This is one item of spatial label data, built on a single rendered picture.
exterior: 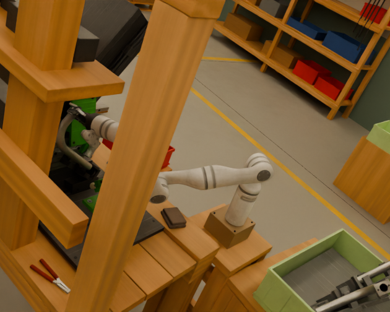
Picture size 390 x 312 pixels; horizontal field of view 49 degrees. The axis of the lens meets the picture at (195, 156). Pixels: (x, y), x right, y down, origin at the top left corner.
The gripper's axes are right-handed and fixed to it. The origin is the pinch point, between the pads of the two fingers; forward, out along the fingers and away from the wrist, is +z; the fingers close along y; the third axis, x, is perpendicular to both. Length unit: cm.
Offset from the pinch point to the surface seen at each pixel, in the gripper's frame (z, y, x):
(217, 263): -51, -64, 12
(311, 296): -85, -84, 2
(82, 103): 3.9, -2.5, -6.3
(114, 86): -38.2, 26.3, -2.8
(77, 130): 3.9, -9.5, 2.4
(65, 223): -48, 19, 34
